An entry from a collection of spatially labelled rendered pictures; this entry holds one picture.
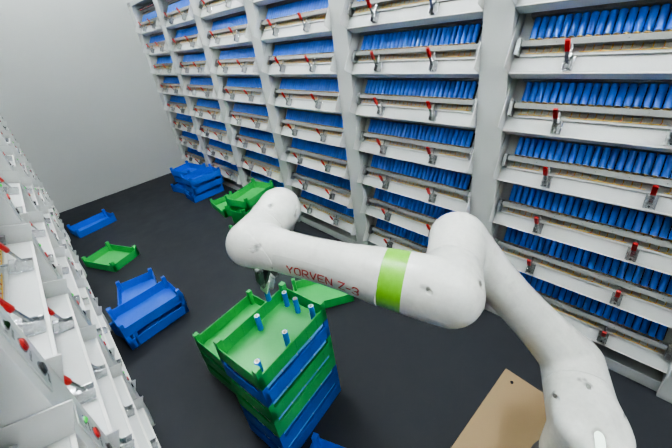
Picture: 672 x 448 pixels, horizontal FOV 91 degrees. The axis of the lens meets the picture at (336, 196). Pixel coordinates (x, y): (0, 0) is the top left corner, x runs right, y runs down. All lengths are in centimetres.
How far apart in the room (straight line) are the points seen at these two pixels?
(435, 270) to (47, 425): 56
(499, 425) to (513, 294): 40
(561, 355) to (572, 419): 13
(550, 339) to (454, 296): 35
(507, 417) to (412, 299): 58
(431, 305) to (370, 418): 90
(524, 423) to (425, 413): 44
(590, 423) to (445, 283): 40
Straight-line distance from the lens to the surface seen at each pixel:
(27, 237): 120
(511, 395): 115
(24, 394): 55
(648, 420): 167
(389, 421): 145
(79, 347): 104
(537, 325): 87
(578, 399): 89
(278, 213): 78
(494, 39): 127
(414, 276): 60
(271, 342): 118
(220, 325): 164
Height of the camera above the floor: 128
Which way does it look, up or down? 27 degrees down
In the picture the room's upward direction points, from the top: 8 degrees counter-clockwise
